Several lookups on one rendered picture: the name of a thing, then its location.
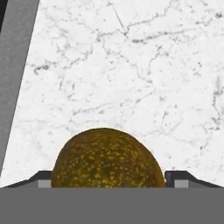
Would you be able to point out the dark green speckled avocado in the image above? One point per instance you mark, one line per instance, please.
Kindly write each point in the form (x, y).
(106, 160)

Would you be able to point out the grey hob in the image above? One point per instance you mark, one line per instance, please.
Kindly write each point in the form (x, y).
(14, 73)

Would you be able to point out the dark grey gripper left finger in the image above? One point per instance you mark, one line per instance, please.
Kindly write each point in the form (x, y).
(40, 178)

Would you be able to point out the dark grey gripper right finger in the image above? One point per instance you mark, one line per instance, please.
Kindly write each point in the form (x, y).
(180, 178)

